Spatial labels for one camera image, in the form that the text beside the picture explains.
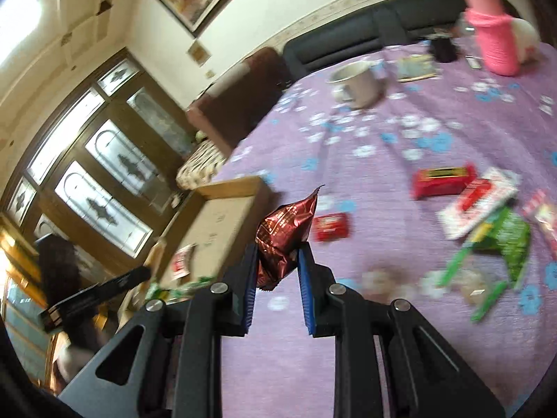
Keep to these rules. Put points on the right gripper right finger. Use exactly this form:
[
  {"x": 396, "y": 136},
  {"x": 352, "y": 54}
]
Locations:
[{"x": 389, "y": 359}]

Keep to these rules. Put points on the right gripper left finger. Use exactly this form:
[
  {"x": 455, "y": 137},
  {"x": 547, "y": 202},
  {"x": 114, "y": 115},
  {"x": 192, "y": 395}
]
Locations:
[{"x": 166, "y": 361}]

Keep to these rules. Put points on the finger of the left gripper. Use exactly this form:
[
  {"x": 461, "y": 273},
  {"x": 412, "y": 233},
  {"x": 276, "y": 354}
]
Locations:
[{"x": 79, "y": 307}]

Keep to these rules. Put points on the dark red foil bag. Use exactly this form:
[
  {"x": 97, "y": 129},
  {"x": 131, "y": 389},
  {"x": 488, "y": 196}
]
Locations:
[{"x": 279, "y": 235}]

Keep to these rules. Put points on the green clear candy bag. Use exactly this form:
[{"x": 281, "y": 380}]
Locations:
[{"x": 177, "y": 293}]

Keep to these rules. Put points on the red white small packet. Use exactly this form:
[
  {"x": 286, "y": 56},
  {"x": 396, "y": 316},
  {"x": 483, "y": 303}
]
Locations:
[{"x": 181, "y": 261}]

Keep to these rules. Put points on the green snack bag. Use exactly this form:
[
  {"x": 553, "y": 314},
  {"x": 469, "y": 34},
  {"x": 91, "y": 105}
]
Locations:
[{"x": 491, "y": 261}]

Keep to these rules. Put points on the cardboard box tray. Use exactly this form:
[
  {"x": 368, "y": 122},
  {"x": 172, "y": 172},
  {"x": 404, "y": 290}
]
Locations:
[{"x": 221, "y": 219}]

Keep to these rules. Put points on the wooden glass-panel door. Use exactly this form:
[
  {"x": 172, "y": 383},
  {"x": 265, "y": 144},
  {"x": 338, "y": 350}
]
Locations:
[{"x": 101, "y": 170}]

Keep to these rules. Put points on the small red candy packet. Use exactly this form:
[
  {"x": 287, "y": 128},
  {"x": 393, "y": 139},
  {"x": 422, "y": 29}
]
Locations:
[{"x": 331, "y": 227}]

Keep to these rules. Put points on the red white snack packet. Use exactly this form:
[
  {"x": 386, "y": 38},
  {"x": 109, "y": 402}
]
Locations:
[{"x": 480, "y": 198}]

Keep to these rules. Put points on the long red snack bar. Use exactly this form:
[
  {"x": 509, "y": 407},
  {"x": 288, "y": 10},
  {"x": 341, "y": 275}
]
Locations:
[{"x": 442, "y": 181}]

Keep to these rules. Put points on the purple floral tablecloth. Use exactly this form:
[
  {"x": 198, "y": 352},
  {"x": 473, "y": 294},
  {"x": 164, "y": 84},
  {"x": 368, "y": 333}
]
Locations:
[{"x": 360, "y": 162}]

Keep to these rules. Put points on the pink cartoon candy packet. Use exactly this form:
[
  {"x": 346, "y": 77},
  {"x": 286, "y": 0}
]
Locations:
[{"x": 541, "y": 210}]

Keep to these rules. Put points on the brown armchair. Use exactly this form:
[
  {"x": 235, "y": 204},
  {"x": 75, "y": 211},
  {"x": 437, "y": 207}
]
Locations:
[{"x": 231, "y": 107}]

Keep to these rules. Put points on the white ceramic mug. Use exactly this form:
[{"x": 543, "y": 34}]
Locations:
[{"x": 356, "y": 85}]

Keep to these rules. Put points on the small green booklet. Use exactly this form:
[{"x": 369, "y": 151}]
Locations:
[{"x": 415, "y": 67}]

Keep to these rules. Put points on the small black cup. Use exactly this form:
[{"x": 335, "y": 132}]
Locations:
[{"x": 442, "y": 49}]

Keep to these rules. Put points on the white plastic jar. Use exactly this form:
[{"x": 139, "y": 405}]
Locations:
[{"x": 527, "y": 39}]

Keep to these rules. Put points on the pink knit-sleeved bottle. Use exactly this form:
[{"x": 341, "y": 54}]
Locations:
[{"x": 494, "y": 35}]

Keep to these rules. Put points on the black sofa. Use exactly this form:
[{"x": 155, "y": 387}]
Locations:
[{"x": 368, "y": 30}]

